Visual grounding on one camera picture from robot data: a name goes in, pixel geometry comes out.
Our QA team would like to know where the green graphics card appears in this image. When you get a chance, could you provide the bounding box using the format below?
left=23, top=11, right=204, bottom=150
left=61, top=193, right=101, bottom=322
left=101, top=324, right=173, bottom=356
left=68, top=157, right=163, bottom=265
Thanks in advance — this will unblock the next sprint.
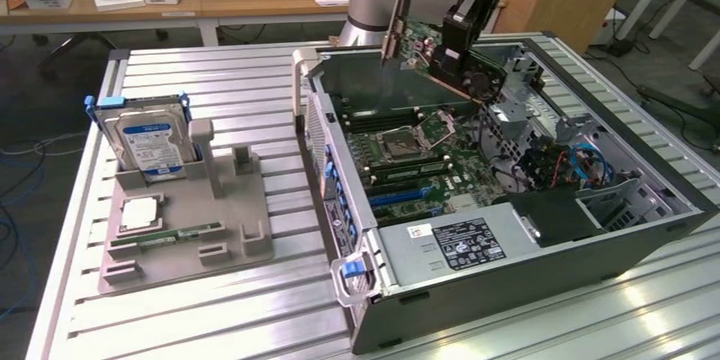
left=379, top=0, right=508, bottom=105

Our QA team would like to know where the open socket cover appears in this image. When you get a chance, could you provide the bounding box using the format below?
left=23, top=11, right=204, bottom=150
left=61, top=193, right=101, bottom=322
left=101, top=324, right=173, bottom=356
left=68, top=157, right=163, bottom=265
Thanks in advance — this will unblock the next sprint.
left=415, top=109, right=460, bottom=150

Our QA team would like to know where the metal disk bay cage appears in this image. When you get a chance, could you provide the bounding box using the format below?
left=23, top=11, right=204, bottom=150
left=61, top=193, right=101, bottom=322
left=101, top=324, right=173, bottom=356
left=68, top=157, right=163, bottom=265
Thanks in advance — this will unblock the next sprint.
left=480, top=79, right=565, bottom=159

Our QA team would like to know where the black RAM slot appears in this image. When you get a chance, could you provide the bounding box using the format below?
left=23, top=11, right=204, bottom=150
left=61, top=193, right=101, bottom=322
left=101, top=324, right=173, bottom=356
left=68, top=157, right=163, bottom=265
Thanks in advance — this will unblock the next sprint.
left=341, top=109, right=421, bottom=120
left=347, top=122, right=427, bottom=133

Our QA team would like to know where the CPU socket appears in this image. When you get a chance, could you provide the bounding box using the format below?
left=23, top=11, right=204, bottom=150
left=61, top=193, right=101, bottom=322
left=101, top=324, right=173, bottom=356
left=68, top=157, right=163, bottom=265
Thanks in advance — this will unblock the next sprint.
left=375, top=126, right=428, bottom=165

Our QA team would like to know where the green motherboard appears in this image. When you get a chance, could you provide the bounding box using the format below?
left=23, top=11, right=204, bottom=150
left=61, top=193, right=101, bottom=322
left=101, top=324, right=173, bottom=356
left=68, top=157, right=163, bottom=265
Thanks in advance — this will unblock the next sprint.
left=331, top=94, right=497, bottom=226

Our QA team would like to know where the installed RAM stick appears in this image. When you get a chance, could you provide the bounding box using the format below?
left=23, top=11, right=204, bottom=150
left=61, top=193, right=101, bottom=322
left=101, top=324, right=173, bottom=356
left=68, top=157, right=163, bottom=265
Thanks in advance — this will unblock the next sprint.
left=363, top=157, right=455, bottom=186

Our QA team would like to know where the blue expansion slot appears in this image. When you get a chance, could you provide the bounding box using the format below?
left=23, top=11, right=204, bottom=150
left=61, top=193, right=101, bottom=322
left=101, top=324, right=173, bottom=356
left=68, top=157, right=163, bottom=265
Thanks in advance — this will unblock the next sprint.
left=368, top=186, right=436, bottom=207

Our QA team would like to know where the black office chair base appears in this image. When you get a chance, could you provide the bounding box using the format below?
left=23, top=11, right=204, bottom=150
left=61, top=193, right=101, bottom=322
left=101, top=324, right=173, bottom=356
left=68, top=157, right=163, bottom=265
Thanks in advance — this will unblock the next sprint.
left=637, top=76, right=720, bottom=126

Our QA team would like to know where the grey power supply unit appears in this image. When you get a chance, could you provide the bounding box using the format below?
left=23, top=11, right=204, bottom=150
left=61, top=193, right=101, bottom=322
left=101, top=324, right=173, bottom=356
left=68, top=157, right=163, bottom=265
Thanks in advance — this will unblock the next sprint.
left=375, top=202, right=541, bottom=289

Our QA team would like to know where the hard disk with blue caddy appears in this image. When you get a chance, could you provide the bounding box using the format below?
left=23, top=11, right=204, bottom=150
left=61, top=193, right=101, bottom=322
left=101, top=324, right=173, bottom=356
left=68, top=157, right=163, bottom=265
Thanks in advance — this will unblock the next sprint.
left=83, top=89, right=196, bottom=184

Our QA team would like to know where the open black PC case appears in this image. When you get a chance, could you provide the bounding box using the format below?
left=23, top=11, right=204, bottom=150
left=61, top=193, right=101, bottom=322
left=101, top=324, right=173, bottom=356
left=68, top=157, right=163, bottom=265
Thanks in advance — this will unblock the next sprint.
left=291, top=37, right=720, bottom=356

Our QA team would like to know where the black chair base with castors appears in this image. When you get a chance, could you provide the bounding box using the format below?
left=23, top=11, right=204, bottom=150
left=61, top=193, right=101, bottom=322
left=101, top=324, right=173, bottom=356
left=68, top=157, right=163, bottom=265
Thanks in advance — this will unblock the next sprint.
left=32, top=30, right=171, bottom=79

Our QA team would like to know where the silver CPU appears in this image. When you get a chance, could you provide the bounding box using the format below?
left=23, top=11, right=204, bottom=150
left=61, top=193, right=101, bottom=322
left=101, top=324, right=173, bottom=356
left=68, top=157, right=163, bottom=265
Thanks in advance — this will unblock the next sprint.
left=120, top=198, right=161, bottom=230

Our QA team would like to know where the green RAM stick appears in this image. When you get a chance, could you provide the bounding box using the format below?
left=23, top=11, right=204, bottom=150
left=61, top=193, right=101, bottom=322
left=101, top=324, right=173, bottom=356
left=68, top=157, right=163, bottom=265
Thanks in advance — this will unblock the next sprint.
left=111, top=224, right=224, bottom=250

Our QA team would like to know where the grey plastic parts rack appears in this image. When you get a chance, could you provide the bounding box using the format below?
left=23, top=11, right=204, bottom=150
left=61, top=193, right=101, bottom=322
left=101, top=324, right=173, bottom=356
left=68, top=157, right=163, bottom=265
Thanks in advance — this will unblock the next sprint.
left=96, top=119, right=277, bottom=296

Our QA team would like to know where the red wire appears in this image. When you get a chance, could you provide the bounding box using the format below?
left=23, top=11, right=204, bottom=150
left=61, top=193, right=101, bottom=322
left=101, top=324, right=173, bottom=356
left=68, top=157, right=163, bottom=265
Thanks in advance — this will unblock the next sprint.
left=549, top=150, right=565, bottom=186

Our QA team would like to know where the blue wire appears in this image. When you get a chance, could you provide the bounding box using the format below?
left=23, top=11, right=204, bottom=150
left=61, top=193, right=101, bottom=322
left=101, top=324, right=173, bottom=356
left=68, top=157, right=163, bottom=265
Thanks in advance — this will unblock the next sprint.
left=567, top=144, right=616, bottom=189

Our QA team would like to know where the grey disk bay bracket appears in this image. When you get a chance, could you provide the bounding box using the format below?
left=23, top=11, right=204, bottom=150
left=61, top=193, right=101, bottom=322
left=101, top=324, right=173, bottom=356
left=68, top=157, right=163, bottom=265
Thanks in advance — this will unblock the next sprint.
left=572, top=177, right=676, bottom=233

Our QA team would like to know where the blue floor cable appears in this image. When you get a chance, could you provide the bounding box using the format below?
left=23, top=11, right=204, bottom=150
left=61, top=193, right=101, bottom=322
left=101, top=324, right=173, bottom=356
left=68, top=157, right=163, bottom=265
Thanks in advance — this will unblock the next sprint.
left=0, top=153, right=47, bottom=320

